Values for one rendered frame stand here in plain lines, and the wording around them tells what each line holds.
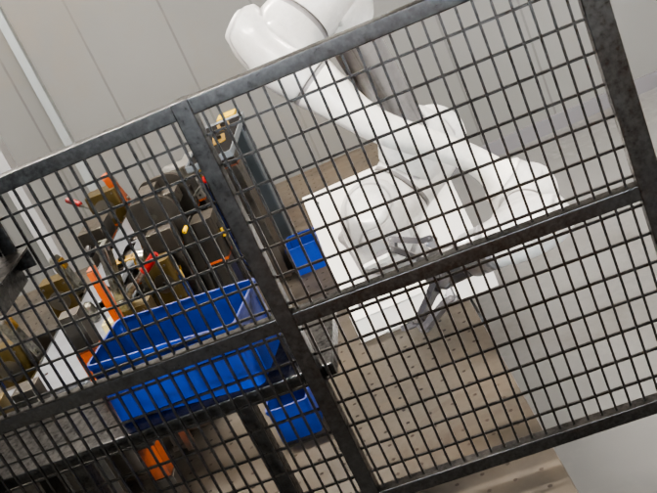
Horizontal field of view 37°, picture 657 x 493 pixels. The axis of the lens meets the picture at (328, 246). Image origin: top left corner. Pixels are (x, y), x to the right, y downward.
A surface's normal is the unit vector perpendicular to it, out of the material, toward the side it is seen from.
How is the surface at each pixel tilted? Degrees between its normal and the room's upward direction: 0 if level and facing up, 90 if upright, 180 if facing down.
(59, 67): 90
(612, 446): 0
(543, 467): 0
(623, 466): 0
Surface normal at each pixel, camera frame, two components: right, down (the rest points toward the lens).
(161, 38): 0.10, 0.36
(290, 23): 0.08, 0.01
